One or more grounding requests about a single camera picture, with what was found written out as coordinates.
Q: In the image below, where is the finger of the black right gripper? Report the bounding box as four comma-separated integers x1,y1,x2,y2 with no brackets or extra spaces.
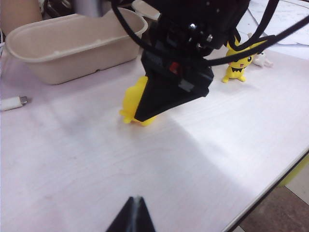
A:
134,51,215,122

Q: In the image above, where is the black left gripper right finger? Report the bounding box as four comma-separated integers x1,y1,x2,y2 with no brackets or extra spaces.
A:
135,196,158,232

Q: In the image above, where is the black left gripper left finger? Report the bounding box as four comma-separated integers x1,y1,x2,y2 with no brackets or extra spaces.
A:
105,196,138,232

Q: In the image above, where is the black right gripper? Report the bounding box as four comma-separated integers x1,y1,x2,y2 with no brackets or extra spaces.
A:
144,0,250,62

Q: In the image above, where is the yellow duck doll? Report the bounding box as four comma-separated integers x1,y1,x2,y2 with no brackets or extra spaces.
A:
119,75,159,128

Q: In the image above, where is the yellow and black Pichu doll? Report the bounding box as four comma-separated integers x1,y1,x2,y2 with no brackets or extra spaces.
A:
222,33,258,83

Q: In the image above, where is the small white cat doll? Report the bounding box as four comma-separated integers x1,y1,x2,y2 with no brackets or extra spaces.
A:
247,32,275,68

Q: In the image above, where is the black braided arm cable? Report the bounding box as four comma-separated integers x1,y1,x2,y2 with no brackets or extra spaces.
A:
111,0,155,50
207,19,309,67
239,0,281,49

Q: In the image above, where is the white USB cable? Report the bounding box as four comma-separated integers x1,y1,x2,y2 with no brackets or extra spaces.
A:
0,95,32,112

